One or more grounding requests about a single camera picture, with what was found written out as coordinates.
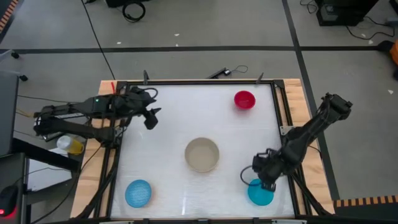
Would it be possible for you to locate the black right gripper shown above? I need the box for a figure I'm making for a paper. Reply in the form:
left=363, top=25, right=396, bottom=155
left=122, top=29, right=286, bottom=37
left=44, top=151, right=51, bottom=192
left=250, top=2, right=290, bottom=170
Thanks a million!
left=251, top=148, right=284, bottom=192

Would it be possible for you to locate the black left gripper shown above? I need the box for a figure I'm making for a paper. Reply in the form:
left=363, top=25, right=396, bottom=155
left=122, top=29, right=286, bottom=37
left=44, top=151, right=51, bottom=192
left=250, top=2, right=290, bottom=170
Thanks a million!
left=124, top=86, right=162, bottom=131

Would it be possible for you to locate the teal bowl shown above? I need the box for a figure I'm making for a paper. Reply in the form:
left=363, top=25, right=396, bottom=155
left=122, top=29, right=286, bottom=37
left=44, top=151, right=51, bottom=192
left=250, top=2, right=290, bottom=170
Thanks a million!
left=247, top=178, right=275, bottom=207

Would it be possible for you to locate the white table mat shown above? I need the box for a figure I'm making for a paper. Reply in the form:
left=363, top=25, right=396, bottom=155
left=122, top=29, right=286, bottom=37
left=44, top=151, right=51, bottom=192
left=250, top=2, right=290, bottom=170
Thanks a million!
left=110, top=83, right=295, bottom=219

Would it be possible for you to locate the beige bowl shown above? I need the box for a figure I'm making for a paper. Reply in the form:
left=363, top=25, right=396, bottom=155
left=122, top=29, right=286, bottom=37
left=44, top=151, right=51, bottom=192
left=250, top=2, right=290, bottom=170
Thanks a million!
left=184, top=137, right=220, bottom=174

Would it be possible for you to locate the light blue patterned bowl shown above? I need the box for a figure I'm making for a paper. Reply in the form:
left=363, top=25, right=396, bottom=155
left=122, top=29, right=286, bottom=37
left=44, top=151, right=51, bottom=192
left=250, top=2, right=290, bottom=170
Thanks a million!
left=124, top=179, right=153, bottom=208

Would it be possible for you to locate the black power adapter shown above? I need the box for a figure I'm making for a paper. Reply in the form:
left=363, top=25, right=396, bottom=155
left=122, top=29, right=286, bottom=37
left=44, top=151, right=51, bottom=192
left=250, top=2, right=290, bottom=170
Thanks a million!
left=206, top=67, right=232, bottom=80

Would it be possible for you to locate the yellow plastic bottle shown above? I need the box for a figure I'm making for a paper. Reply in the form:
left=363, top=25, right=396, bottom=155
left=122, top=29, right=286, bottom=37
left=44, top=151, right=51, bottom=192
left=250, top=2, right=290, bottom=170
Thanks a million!
left=56, top=134, right=85, bottom=156

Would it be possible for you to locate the red bowl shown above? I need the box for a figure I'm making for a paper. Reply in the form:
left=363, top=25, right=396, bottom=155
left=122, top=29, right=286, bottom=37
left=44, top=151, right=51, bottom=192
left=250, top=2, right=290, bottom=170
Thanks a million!
left=233, top=90, right=257, bottom=111

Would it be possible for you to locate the white paper sheet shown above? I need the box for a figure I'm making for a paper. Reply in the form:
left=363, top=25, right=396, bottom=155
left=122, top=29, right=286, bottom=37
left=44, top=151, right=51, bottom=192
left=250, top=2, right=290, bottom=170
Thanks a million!
left=25, top=147, right=78, bottom=192

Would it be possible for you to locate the grey cabinet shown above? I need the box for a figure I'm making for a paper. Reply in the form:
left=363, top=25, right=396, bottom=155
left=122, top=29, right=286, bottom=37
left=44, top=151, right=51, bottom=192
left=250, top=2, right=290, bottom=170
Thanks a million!
left=0, top=70, right=20, bottom=157

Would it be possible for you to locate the black mouse with red light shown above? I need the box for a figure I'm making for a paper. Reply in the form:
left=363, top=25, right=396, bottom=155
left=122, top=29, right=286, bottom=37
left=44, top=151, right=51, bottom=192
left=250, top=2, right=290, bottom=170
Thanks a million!
left=0, top=184, right=20, bottom=218

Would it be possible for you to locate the orange object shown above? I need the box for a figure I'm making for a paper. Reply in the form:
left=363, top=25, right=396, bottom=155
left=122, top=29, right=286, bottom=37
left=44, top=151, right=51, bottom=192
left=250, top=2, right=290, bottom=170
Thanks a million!
left=389, top=39, right=398, bottom=67

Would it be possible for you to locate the black equipment box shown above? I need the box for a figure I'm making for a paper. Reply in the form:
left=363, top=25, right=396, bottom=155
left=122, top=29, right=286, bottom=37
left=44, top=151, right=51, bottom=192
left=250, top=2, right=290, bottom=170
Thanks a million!
left=314, top=0, right=379, bottom=27

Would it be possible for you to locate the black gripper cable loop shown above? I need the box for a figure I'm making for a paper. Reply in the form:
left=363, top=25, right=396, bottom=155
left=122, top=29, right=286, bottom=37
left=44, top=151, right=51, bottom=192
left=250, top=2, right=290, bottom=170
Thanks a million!
left=239, top=164, right=261, bottom=187

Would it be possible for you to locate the black aluminium table frame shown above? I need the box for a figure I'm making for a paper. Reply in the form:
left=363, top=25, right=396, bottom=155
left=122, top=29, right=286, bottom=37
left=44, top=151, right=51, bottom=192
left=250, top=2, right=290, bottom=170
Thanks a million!
left=74, top=70, right=333, bottom=224

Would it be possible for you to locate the long black floor cable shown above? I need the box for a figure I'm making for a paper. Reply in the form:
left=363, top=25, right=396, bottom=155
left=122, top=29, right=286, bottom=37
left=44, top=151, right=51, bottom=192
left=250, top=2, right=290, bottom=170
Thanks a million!
left=80, top=0, right=116, bottom=81

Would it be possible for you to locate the coiled black cable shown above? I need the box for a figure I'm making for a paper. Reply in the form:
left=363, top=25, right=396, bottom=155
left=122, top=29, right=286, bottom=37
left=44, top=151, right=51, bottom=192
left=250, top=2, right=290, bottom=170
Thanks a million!
left=121, top=0, right=147, bottom=23

